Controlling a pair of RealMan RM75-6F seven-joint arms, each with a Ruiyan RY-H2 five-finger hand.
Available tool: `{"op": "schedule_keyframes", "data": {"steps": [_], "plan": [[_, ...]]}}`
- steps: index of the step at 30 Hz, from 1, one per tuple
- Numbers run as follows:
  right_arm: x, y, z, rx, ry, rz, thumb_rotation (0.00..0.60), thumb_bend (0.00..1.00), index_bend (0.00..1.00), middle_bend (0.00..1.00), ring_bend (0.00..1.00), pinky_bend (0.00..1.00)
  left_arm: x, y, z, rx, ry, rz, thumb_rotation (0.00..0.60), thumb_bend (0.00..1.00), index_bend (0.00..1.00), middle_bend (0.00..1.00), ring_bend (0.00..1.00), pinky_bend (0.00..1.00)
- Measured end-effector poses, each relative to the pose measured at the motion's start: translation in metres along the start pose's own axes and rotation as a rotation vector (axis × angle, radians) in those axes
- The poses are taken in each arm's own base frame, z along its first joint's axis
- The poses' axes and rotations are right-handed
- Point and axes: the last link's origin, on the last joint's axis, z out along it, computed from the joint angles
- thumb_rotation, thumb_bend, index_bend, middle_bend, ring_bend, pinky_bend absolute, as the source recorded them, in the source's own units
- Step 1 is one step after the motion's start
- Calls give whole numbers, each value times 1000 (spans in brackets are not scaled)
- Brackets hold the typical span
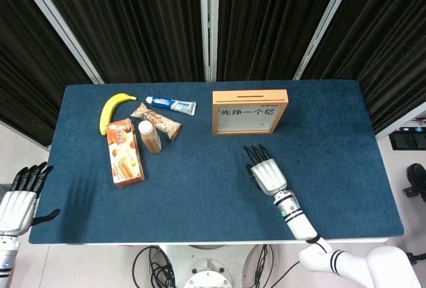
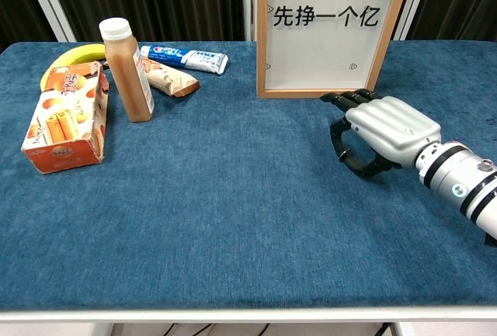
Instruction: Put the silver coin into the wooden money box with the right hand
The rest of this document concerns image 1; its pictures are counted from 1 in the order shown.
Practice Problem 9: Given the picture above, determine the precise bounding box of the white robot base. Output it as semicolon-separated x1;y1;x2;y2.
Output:
158;243;267;288

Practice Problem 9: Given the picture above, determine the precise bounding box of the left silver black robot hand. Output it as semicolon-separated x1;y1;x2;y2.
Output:
0;161;61;235

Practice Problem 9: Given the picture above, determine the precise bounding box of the brown drink bottle white cap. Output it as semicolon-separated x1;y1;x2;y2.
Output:
137;120;162;154

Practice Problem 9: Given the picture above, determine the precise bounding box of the white partition frame post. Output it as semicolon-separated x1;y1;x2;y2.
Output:
375;100;426;142
198;0;220;82
292;0;360;81
11;0;105;84

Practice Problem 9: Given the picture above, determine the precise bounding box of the blue felt table mat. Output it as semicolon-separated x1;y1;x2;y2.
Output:
28;80;405;245

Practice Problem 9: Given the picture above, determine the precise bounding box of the blue white toothpaste tube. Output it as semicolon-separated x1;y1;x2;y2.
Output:
145;96;197;116

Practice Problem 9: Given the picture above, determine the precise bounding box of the black pleated curtain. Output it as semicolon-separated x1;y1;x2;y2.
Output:
300;0;426;133
216;0;346;82
31;0;206;84
0;0;95;146

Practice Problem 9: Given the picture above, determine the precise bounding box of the orange biscuit roll box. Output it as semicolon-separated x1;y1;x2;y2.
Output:
105;118;145;188

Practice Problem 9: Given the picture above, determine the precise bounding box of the brown snack bar packet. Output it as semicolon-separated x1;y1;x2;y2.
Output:
129;102;182;140

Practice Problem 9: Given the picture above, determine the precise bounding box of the black cable bundle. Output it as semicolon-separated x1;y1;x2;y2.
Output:
132;245;176;288

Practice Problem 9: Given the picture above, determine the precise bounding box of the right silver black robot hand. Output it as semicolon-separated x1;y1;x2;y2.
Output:
242;144;288;196

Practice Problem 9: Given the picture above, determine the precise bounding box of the wooden coin box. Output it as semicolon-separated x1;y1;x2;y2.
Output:
212;89;289;136

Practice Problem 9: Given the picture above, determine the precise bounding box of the black electronics box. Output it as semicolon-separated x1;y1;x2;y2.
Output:
389;127;426;151

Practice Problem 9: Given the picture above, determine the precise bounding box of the black stand foot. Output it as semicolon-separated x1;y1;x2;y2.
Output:
402;186;426;202

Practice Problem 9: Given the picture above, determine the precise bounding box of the yellow banana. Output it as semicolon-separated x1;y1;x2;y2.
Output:
99;92;138;136

